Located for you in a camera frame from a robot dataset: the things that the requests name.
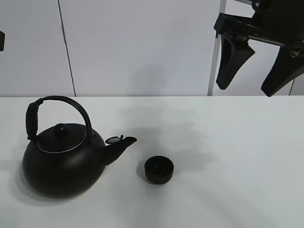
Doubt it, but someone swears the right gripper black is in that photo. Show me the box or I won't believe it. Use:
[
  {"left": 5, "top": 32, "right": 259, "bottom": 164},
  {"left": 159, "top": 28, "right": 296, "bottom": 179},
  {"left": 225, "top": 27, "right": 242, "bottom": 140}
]
[{"left": 214, "top": 0, "right": 304, "bottom": 97}]

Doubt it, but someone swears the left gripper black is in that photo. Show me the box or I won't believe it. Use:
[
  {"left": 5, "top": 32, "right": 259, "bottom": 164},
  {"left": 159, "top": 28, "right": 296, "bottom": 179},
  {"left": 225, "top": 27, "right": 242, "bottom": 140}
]
[{"left": 0, "top": 31, "right": 5, "bottom": 51}]

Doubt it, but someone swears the black round teapot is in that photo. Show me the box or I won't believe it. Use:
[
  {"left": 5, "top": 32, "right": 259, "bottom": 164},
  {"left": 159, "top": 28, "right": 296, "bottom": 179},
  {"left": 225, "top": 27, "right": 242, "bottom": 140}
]
[{"left": 22, "top": 95, "right": 137, "bottom": 199}]

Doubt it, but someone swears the small black teacup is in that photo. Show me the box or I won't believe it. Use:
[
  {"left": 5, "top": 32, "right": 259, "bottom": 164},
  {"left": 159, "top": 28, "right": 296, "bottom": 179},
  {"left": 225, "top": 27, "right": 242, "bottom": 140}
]
[{"left": 144, "top": 155, "right": 174, "bottom": 185}]

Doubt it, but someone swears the grey vertical wall post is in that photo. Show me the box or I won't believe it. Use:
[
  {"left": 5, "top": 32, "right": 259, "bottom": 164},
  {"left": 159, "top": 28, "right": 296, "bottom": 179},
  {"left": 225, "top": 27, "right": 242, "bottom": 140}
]
[{"left": 207, "top": 0, "right": 228, "bottom": 96}]

